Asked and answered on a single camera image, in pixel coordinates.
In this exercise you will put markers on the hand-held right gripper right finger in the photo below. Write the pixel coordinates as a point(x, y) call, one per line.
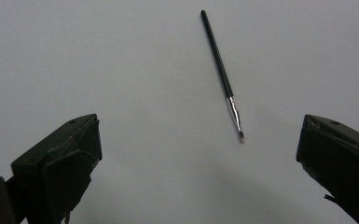
point(338, 155)

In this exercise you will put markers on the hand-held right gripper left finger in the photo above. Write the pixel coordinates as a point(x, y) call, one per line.
point(59, 161)

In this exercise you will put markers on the thin black makeup brush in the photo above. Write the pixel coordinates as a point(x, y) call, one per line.
point(222, 74)

